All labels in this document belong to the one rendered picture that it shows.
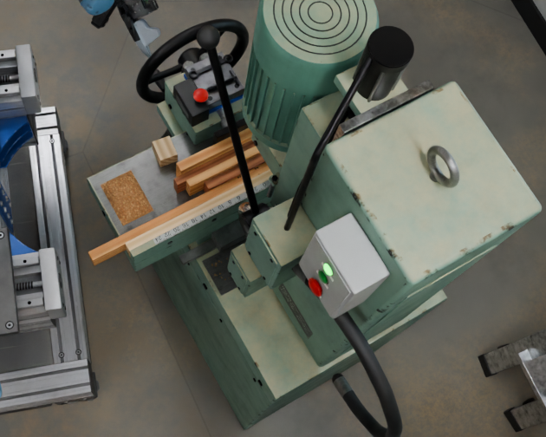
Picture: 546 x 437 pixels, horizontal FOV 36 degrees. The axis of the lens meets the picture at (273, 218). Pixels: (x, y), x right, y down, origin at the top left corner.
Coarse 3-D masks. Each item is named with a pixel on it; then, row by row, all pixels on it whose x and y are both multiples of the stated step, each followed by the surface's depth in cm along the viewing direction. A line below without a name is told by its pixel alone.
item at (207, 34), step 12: (204, 36) 122; (216, 36) 122; (204, 48) 123; (216, 60) 125; (216, 72) 127; (228, 96) 130; (228, 108) 131; (228, 120) 133; (240, 144) 136; (240, 156) 137; (240, 168) 139; (252, 192) 143; (252, 204) 144; (264, 204) 147; (240, 216) 147; (252, 216) 146
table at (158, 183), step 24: (168, 120) 180; (192, 144) 176; (120, 168) 172; (144, 168) 173; (168, 168) 173; (96, 192) 170; (144, 192) 171; (168, 192) 172; (144, 216) 169; (192, 240) 174; (144, 264) 170
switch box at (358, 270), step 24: (312, 240) 114; (336, 240) 111; (360, 240) 111; (312, 264) 119; (336, 264) 110; (360, 264) 110; (384, 264) 111; (336, 288) 114; (360, 288) 109; (336, 312) 120
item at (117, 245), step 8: (256, 168) 171; (224, 184) 169; (240, 184) 170; (208, 192) 168; (216, 192) 169; (192, 200) 167; (200, 200) 168; (176, 208) 167; (184, 208) 167; (160, 216) 166; (168, 216) 166; (176, 216) 166; (144, 224) 165; (152, 224) 165; (160, 224) 165; (128, 232) 164; (136, 232) 164; (144, 232) 164; (112, 240) 163; (120, 240) 163; (128, 240) 163; (96, 248) 162; (104, 248) 162; (112, 248) 162; (120, 248) 164; (96, 256) 162; (104, 256) 163; (112, 256) 166; (96, 264) 165
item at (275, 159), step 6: (252, 138) 165; (258, 144) 163; (264, 144) 160; (258, 150) 165; (264, 150) 162; (270, 150) 159; (276, 150) 159; (264, 156) 164; (270, 156) 160; (276, 156) 158; (282, 156) 159; (270, 162) 162; (276, 162) 158; (282, 162) 158; (270, 168) 164; (276, 168) 160
